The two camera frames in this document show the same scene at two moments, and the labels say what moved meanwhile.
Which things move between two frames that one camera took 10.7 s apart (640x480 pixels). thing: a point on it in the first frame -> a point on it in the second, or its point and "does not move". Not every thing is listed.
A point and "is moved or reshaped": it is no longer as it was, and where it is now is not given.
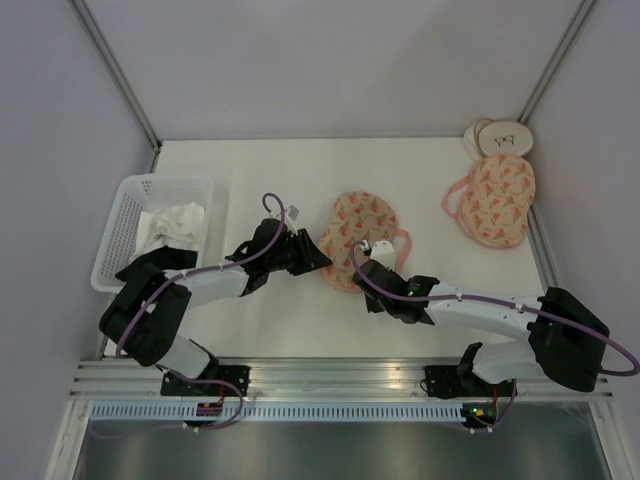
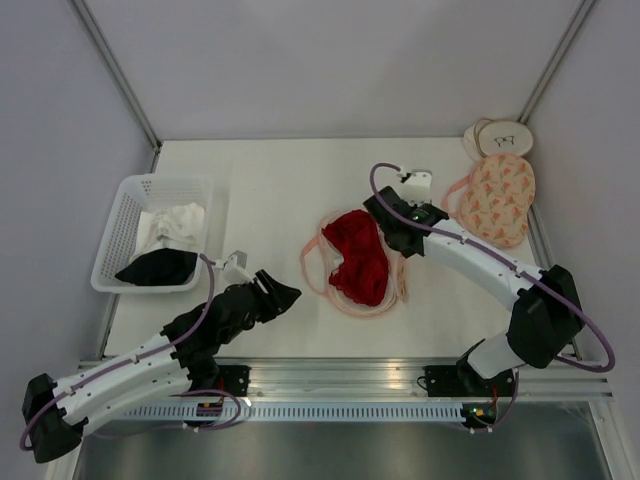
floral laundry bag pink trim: (358, 216) is moved or reshaped
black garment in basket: (165, 258) does not move
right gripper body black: (376, 305) -> (389, 242)
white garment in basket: (180, 227) does not move
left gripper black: (310, 258) -> (279, 299)
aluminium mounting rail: (299, 379) does not move
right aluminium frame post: (557, 57) does not move
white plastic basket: (137, 193) does not move
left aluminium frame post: (114, 66) does not move
